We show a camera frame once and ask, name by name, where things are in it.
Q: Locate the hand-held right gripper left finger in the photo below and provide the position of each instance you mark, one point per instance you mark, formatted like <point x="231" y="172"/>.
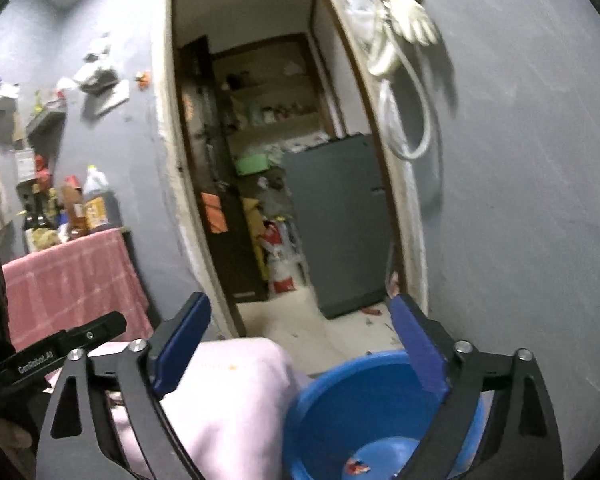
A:
<point x="177" y="355"/>

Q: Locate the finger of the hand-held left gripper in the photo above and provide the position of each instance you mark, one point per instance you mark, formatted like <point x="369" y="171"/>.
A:
<point x="87" y="332"/>

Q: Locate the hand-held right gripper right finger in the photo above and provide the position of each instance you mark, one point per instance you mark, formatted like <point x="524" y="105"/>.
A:
<point x="422" y="355"/>

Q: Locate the blue plastic basin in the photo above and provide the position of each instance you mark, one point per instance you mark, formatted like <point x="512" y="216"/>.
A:
<point x="340" y="410"/>

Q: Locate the pink checked towel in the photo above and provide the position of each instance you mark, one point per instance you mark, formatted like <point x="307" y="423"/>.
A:
<point x="70" y="280"/>

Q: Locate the small red floor item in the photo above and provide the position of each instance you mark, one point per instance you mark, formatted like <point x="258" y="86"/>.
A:
<point x="371" y="311"/>

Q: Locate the pink blanket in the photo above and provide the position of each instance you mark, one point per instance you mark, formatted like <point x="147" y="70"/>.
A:
<point x="230" y="410"/>

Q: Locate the dark glass bottle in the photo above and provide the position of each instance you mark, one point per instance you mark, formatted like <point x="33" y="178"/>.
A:
<point x="37" y="220"/>

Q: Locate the orange sauce bottle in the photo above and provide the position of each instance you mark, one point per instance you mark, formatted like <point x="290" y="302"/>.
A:
<point x="75" y="210"/>

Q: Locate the small red wrapper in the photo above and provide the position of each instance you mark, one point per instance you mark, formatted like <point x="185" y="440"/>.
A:
<point x="357" y="466"/>

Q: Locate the large dark oil bottle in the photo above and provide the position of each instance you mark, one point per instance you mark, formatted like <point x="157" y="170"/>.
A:
<point x="100" y="200"/>

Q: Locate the orange door sticker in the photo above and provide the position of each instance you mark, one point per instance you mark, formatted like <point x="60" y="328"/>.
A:
<point x="215" y="212"/>

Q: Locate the yellow bag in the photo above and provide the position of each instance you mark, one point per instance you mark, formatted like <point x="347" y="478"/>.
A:
<point x="254" y="220"/>

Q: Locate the grey metal cabinet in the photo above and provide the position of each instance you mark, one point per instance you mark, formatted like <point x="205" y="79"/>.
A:
<point x="340" y="220"/>

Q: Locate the dark wooden door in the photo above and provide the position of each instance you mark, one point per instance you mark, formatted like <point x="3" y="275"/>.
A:
<point x="220" y="160"/>

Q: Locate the green box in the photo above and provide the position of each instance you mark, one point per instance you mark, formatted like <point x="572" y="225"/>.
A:
<point x="251" y="164"/>

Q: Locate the wooden storage shelf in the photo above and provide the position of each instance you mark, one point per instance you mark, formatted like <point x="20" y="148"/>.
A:
<point x="275" y="110"/>

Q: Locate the white work gloves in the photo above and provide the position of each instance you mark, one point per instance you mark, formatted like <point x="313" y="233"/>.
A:
<point x="412" y="15"/>

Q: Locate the grey wall shelf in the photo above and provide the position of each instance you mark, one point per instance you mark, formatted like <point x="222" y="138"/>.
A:
<point x="45" y="120"/>

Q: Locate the white door frame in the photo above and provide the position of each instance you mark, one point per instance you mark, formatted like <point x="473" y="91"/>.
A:
<point x="162" y="110"/>

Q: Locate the white bag on wall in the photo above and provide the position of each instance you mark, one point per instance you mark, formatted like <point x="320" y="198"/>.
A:
<point x="97" y="72"/>

